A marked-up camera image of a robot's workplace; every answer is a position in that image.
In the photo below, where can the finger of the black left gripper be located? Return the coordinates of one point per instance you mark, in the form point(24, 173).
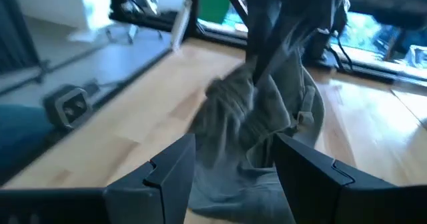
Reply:
point(258, 50)

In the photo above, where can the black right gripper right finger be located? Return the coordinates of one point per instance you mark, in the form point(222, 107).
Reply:
point(333, 194)

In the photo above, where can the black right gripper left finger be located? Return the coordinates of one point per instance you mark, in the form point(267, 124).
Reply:
point(133, 200)

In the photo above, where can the dark green baseball cap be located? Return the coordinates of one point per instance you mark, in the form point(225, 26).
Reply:
point(240, 124)

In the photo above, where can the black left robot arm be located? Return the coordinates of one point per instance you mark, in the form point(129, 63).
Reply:
point(383, 7)

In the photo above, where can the blue fabric object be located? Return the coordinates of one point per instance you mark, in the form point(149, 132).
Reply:
point(20, 134)

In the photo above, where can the silver metal bracket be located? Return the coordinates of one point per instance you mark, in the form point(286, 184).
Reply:
point(181, 24)

